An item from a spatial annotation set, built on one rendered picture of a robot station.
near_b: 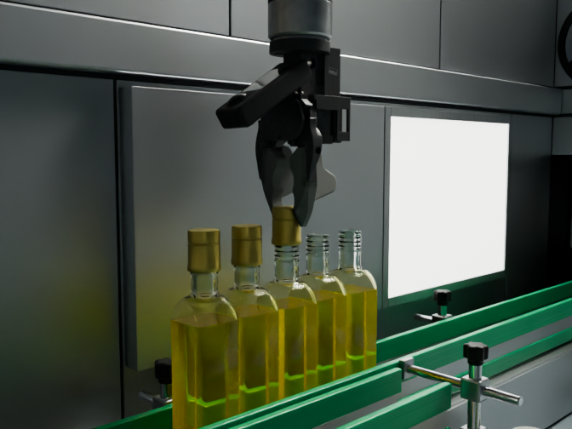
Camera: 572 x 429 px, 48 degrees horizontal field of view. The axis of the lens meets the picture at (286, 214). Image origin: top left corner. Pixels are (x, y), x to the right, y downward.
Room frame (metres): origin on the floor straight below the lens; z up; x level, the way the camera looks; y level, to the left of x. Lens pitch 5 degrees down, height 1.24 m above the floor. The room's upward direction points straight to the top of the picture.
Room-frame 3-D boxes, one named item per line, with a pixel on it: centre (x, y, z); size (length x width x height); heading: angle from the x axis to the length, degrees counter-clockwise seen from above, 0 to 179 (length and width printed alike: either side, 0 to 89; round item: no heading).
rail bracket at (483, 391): (0.79, -0.22, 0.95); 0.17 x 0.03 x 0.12; 43
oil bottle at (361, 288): (0.84, -0.08, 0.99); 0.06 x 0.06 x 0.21; 43
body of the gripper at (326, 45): (0.78, -0.02, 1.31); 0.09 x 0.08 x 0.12; 132
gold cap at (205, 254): (0.68, 0.09, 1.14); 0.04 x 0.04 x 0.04
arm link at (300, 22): (0.78, -0.01, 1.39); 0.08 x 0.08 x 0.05
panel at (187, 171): (1.08, -0.14, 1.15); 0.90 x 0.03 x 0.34; 133
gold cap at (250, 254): (0.72, 0.04, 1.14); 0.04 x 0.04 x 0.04
